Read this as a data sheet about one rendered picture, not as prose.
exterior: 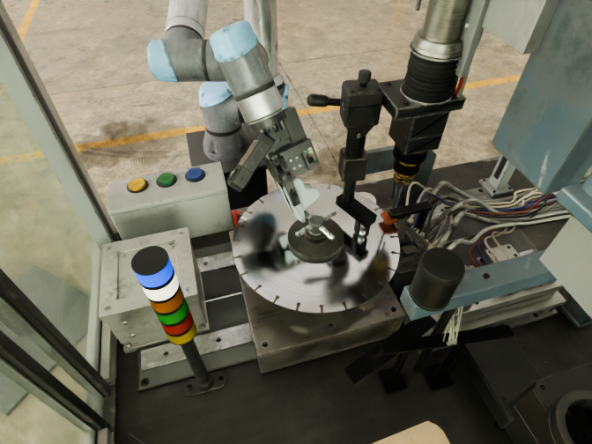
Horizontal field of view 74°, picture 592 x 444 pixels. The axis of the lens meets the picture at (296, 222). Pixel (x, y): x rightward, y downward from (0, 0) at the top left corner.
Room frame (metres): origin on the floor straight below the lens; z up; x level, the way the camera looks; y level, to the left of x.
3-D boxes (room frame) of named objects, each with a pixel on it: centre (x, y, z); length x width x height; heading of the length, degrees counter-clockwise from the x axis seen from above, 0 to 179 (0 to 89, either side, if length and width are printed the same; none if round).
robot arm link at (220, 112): (1.07, 0.22, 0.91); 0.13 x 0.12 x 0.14; 91
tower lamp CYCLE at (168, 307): (0.30, 0.18, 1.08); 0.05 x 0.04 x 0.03; 16
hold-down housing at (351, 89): (0.55, -0.10, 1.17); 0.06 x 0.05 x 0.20; 97
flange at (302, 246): (0.51, -0.04, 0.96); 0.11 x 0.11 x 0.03
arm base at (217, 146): (1.07, 0.23, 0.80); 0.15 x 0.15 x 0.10
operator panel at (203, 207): (0.72, 0.32, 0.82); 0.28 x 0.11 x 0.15; 106
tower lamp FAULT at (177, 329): (0.30, 0.18, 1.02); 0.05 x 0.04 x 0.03; 16
